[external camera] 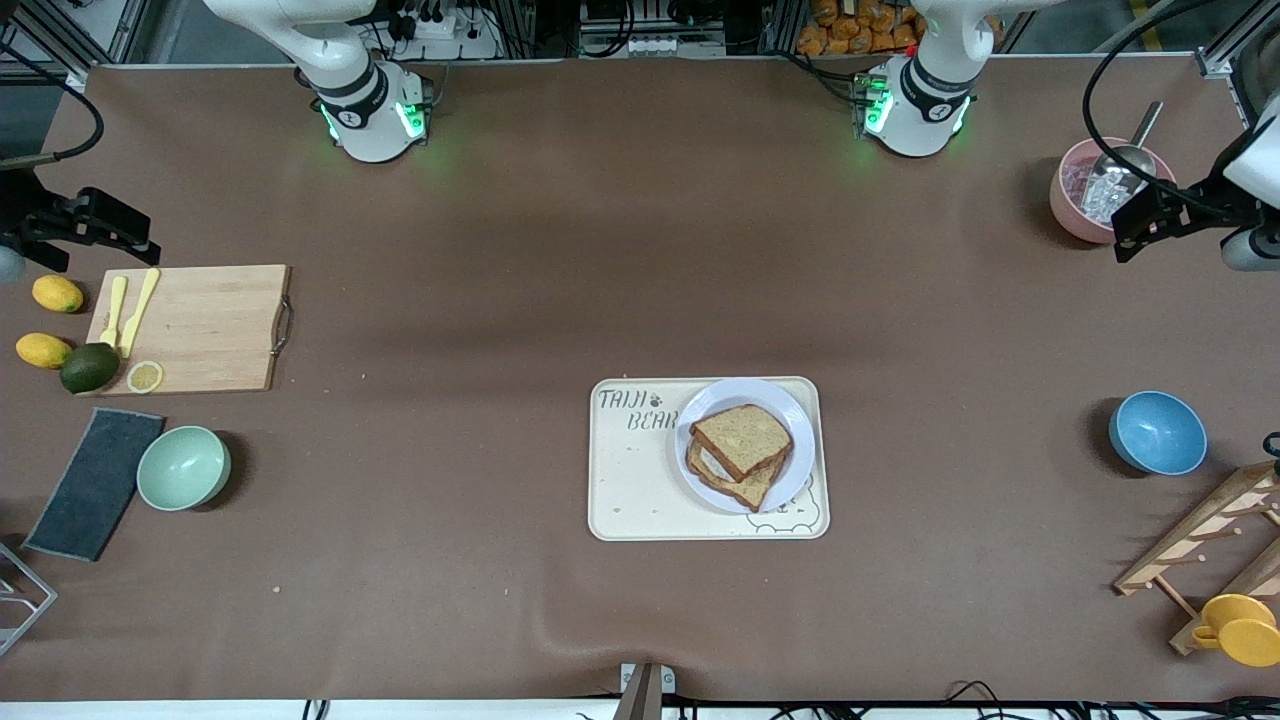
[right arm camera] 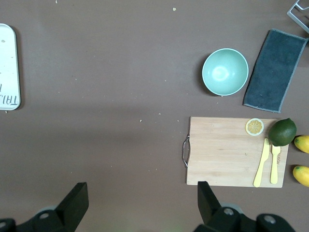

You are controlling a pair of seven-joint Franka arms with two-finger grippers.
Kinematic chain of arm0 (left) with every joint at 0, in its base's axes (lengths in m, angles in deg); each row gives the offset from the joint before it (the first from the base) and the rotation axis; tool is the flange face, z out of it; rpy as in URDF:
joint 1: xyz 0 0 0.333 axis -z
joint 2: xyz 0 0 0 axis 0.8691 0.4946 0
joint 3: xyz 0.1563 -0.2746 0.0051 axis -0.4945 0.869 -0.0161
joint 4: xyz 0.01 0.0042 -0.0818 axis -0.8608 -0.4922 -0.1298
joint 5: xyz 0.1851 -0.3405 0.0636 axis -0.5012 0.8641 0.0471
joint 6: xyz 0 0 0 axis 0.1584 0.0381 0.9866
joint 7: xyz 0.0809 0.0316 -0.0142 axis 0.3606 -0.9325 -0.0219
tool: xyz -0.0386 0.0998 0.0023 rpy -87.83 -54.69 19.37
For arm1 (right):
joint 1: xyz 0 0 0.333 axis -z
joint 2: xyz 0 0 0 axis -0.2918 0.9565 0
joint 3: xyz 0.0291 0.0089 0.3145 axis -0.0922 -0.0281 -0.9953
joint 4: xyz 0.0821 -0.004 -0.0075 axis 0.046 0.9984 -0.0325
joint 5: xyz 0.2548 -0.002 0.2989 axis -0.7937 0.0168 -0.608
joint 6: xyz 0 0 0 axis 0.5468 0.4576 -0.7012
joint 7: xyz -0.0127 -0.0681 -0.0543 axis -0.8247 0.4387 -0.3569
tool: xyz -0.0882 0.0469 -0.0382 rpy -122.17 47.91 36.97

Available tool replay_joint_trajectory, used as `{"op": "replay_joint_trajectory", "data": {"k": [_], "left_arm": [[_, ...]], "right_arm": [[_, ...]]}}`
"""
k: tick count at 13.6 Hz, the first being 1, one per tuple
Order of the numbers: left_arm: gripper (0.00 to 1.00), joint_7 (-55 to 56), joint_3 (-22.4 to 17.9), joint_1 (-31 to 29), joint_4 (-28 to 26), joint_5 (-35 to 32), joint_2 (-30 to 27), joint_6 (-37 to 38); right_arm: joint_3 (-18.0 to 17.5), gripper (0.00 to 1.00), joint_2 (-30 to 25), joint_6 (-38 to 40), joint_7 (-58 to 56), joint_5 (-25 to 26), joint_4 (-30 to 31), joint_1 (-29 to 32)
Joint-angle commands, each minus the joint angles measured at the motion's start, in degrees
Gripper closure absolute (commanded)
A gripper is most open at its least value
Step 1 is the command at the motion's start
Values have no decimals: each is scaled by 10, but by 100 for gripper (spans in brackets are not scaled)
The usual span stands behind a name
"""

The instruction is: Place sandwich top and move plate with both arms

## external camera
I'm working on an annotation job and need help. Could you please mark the wooden cutting board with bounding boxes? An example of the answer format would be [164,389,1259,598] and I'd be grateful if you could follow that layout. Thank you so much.
[85,264,294,397]

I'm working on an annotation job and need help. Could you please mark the metal wire rack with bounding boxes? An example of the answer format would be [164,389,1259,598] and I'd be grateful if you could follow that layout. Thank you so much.
[0,540,59,658]

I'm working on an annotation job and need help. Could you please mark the orange snack packs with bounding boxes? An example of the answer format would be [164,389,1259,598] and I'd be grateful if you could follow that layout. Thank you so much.
[797,0,926,56]

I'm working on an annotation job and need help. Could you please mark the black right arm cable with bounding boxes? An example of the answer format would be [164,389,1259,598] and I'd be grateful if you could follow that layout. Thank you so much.
[0,38,109,173]

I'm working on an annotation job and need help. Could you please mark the clear ice cubes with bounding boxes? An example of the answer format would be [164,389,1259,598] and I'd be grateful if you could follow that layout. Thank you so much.
[1078,170,1141,227]

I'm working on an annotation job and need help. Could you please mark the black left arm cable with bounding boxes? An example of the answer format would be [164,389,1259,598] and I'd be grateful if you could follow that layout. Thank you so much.
[1083,0,1246,216]

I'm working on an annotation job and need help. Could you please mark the toast with fried egg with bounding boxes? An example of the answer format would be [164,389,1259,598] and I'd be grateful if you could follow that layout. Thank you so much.
[685,440,786,513]

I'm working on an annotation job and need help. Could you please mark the yellow mug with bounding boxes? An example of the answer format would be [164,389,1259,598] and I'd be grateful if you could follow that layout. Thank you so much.
[1190,593,1280,668]

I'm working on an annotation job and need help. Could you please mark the yellow plastic fork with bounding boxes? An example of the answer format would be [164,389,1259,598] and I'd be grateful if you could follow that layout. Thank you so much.
[99,276,129,348]

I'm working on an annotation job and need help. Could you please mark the yellow lemon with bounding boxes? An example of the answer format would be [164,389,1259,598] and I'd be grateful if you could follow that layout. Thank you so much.
[31,277,85,314]
[15,332,74,370]

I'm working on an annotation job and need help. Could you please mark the yellow plastic knife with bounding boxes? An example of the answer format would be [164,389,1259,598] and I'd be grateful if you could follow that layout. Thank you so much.
[118,268,161,358]

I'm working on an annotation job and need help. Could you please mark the dark grey cloth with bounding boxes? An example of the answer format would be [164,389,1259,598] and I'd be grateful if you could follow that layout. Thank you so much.
[22,407,166,563]

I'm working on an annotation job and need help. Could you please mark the plain brown bread slice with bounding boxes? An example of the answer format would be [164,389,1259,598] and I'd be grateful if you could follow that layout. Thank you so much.
[689,403,794,483]

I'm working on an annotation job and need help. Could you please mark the green avocado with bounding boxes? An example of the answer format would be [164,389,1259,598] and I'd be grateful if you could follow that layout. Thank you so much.
[59,342,121,395]

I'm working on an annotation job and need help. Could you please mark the mint green bowl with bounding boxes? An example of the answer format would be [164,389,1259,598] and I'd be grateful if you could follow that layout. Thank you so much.
[136,425,232,512]

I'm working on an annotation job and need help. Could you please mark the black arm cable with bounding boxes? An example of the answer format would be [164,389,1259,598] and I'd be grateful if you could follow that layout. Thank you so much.
[0,38,109,173]
[1083,0,1246,216]

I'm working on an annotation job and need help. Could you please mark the pink bowl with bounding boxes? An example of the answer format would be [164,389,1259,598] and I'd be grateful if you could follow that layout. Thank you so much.
[1049,137,1179,245]

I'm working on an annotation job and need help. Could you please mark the white round plate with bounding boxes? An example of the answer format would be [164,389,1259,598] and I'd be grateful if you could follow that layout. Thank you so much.
[673,377,817,516]

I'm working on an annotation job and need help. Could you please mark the wooden cup rack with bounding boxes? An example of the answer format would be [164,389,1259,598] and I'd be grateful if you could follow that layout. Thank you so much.
[1112,460,1280,657]

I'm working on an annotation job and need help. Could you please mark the blue bowl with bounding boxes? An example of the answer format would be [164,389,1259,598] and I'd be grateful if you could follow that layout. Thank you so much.
[1108,390,1209,477]

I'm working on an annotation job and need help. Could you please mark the cream bear print tray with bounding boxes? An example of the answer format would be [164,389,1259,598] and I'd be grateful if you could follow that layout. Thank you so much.
[587,376,831,542]

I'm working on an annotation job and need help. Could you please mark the white terminal strip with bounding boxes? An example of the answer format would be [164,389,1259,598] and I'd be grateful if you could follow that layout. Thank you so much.
[625,33,728,57]

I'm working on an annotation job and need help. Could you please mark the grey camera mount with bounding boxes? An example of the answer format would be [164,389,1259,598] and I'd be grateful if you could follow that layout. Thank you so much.
[612,662,677,720]

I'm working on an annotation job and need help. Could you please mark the white power strip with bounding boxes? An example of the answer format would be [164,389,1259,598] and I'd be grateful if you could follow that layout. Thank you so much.
[385,10,501,59]

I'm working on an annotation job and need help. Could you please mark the metal scoop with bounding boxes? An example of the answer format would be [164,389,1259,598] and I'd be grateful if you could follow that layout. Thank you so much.
[1090,100,1166,193]

